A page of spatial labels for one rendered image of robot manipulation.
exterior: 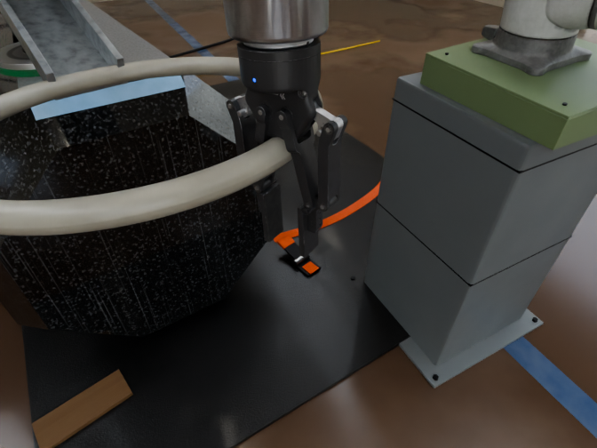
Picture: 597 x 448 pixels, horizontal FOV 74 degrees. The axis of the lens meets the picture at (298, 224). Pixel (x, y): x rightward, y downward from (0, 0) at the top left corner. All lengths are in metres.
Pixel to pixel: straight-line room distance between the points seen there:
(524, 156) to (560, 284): 1.02
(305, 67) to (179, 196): 0.15
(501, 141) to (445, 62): 0.23
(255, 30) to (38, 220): 0.23
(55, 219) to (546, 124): 0.78
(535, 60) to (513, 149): 0.21
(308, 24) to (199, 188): 0.16
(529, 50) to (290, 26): 0.73
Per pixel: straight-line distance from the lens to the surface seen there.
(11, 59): 1.17
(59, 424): 1.40
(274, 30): 0.34
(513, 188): 0.92
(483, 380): 1.44
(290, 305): 1.46
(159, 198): 0.35
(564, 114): 0.85
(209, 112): 1.05
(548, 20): 1.00
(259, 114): 0.40
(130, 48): 1.22
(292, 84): 0.36
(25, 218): 0.39
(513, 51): 1.02
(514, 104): 0.90
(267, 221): 0.48
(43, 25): 0.98
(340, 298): 1.49
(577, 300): 1.81
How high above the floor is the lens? 1.17
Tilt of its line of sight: 41 degrees down
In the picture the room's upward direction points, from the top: straight up
